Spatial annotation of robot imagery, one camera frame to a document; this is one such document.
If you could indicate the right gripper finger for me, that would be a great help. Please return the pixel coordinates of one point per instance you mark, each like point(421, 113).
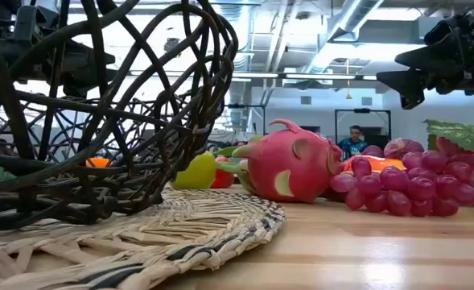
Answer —
point(407, 86)
point(434, 56)

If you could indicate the red orange mango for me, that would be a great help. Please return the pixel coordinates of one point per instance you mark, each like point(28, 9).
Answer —
point(381, 164)

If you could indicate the orange fruit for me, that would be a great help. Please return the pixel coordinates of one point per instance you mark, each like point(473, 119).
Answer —
point(97, 162)

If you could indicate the purple grape bunch with leaf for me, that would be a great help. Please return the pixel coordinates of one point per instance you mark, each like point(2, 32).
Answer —
point(421, 187)

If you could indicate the pink dragon fruit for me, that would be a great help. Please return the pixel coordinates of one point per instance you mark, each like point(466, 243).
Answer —
point(289, 161)

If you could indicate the yellow-green fruit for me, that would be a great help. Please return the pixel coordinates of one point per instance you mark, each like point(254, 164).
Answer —
point(196, 173)

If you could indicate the olive green pear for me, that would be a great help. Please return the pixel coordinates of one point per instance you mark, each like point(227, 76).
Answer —
point(256, 139)

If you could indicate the dark brown wicker basket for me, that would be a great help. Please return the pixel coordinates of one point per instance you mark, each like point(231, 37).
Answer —
point(112, 203)

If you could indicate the ceiling light strip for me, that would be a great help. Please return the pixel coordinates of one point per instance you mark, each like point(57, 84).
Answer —
point(369, 77)
point(321, 76)
point(256, 75)

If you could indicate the person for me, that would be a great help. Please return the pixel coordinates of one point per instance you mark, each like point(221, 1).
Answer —
point(353, 147)

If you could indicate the round woven straw placemat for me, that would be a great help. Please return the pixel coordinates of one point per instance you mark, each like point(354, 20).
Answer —
point(204, 225)

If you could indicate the grey wall vent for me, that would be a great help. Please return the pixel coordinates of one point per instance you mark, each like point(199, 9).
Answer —
point(367, 101)
point(306, 100)

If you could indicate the black gantry frame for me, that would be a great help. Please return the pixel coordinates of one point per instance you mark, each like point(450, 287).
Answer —
point(361, 110)
point(244, 106)

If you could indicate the silver ceiling duct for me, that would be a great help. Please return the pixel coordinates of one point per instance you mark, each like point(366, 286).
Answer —
point(355, 20)

